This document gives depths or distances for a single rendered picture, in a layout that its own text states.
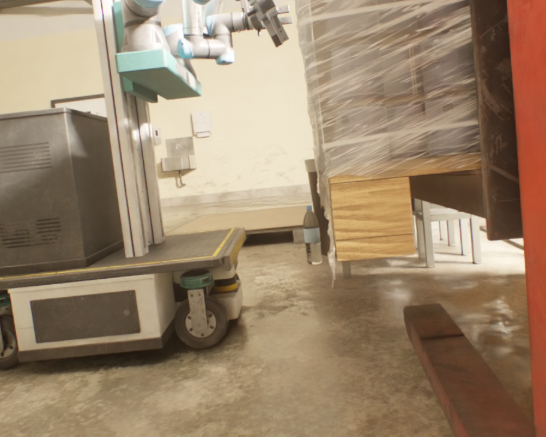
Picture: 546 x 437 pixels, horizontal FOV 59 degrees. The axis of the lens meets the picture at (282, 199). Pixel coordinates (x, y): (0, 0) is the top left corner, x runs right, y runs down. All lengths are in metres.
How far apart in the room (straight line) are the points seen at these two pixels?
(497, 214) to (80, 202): 1.36
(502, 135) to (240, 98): 8.19
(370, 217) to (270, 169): 7.98
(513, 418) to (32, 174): 1.48
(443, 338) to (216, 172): 7.62
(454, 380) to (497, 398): 0.11
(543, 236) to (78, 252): 1.45
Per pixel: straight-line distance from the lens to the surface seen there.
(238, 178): 8.68
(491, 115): 0.62
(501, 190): 0.63
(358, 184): 0.62
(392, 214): 0.63
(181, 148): 8.90
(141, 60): 1.59
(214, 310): 1.66
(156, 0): 1.53
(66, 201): 1.71
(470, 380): 1.16
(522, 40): 0.54
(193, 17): 1.95
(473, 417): 1.03
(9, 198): 1.79
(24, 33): 10.36
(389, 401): 1.28
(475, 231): 2.52
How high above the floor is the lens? 0.60
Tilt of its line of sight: 5 degrees down
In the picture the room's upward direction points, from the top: 6 degrees counter-clockwise
